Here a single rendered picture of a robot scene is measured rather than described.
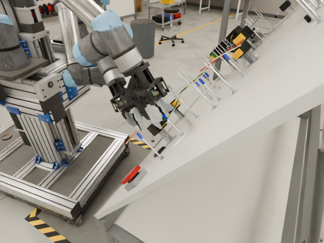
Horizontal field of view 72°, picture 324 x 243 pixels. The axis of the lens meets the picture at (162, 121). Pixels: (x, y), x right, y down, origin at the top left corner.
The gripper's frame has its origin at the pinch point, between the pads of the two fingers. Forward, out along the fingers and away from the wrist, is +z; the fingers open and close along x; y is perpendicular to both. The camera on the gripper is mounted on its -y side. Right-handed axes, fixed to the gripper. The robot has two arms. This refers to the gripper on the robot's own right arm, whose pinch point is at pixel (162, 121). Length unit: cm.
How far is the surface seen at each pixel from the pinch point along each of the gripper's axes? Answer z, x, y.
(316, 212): 21.1, -4.5, 40.8
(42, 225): 53, -57, -126
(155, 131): 2.7, -2.3, -3.4
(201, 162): -6.3, -18.7, 33.2
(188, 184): 36.4, 1.8, -11.4
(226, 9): -10, 95, -23
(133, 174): 2.1, -20.3, 6.1
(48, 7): -187, 271, -620
